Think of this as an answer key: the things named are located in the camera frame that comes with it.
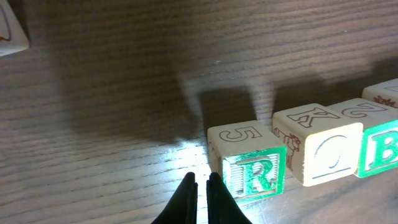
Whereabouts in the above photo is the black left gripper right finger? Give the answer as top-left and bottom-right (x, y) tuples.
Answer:
(206, 172), (251, 224)

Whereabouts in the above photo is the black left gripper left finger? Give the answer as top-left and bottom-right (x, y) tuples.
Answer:
(152, 172), (198, 224)

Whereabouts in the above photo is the green R block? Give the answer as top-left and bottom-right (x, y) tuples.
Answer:
(207, 120), (287, 203)

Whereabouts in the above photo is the yellow O block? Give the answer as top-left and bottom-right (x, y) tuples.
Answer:
(272, 103), (363, 187)

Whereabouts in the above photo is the green B block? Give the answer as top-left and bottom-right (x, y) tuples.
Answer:
(329, 98), (397, 178)

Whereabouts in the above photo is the yellow K side block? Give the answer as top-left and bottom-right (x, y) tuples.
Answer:
(361, 79), (398, 108)

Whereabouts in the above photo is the red A block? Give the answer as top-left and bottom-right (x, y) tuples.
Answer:
(1, 0), (30, 56)

